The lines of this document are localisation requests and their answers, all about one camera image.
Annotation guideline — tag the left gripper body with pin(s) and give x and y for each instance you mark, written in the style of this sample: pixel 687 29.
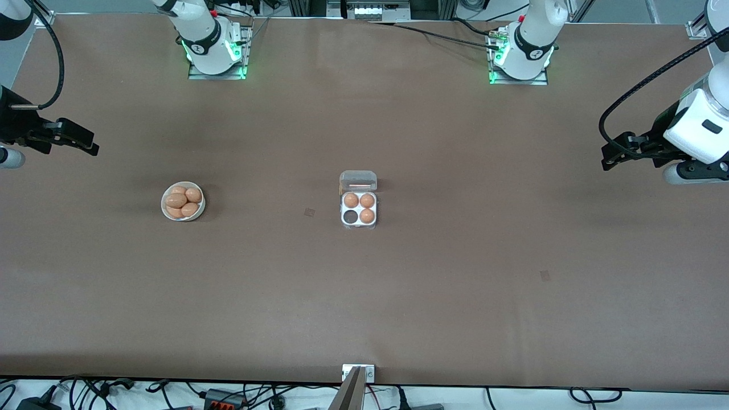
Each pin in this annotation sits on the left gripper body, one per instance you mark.
pixel 660 138

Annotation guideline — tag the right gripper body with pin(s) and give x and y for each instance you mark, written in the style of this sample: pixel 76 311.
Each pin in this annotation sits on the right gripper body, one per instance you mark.
pixel 12 123

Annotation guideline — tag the brown egg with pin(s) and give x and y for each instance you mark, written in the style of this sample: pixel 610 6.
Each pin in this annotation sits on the brown egg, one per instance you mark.
pixel 367 216
pixel 172 213
pixel 178 189
pixel 367 200
pixel 191 209
pixel 351 200
pixel 175 200
pixel 195 195

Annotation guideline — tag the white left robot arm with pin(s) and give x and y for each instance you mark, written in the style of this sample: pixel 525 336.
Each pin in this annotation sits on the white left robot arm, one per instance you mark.
pixel 532 45

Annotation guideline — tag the clear plastic egg carton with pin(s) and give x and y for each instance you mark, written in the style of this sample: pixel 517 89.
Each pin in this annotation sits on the clear plastic egg carton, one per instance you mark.
pixel 358 181

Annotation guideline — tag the white round bowl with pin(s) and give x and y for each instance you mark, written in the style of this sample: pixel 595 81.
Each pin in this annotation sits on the white round bowl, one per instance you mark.
pixel 199 212

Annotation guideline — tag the black power adapter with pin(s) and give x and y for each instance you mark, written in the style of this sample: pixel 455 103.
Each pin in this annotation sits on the black power adapter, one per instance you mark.
pixel 37 404

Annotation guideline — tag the white electrical module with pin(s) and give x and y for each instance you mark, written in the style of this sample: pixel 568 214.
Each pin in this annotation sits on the white electrical module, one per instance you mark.
pixel 370 10

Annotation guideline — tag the black connector block orange levers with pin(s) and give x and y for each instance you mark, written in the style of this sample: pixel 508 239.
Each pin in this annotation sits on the black connector block orange levers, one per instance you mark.
pixel 225 400

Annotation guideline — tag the black plug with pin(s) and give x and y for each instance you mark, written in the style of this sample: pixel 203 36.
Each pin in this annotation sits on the black plug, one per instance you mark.
pixel 278 403

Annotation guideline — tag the aluminium corner bracket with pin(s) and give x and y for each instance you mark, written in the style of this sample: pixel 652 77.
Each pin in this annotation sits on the aluminium corner bracket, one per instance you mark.
pixel 696 29
pixel 44 20

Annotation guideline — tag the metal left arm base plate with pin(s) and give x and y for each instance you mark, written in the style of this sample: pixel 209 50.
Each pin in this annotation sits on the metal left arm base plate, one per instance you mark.
pixel 541 81

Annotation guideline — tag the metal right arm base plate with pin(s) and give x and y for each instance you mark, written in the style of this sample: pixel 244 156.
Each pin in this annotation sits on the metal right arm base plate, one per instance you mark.
pixel 196 75

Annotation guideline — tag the metal mounting bracket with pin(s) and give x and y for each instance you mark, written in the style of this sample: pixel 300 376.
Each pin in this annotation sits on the metal mounting bracket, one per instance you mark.
pixel 369 373

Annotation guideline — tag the grey camera support bar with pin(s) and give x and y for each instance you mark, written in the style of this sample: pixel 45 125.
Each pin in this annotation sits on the grey camera support bar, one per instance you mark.
pixel 348 396

